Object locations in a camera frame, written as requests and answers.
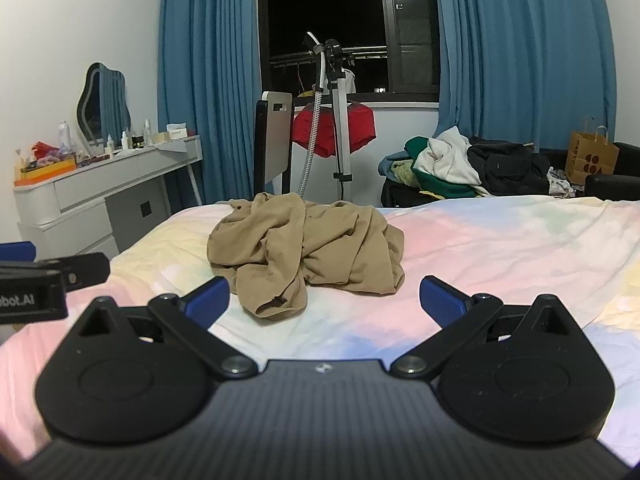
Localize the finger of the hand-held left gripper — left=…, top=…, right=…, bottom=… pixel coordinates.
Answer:
left=0, top=241, right=37, bottom=262
left=0, top=253, right=111, bottom=292

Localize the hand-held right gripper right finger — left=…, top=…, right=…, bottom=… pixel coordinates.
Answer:
left=390, top=275, right=578, bottom=380

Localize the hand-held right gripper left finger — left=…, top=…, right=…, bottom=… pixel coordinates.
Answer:
left=75, top=276, right=258, bottom=380

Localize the tan printed t-shirt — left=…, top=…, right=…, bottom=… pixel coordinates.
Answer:
left=207, top=192, right=406, bottom=321

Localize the pile of clothes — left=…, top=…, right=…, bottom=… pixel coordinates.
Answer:
left=378, top=126, right=576, bottom=198

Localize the bed with pastel sheet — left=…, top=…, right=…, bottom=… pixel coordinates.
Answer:
left=0, top=192, right=640, bottom=461

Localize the orange tray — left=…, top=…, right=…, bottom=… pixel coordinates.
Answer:
left=14, top=160, right=78, bottom=182

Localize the white dresser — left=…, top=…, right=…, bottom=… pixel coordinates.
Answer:
left=12, top=135, right=203, bottom=256

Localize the wavy framed mirror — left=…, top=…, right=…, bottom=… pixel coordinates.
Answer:
left=76, top=62, right=132, bottom=143

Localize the red garment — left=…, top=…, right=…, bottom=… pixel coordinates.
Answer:
left=292, top=101, right=377, bottom=157

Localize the silver tripod stand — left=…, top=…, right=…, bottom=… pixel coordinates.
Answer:
left=322, top=37, right=358, bottom=203

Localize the brown cardboard box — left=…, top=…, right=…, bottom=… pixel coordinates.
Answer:
left=565, top=117, right=621, bottom=186

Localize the black armchair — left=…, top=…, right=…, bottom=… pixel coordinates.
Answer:
left=540, top=141, right=640, bottom=201

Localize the blue curtain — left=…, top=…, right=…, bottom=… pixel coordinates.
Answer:
left=157, top=0, right=263, bottom=206
left=432, top=0, right=618, bottom=148

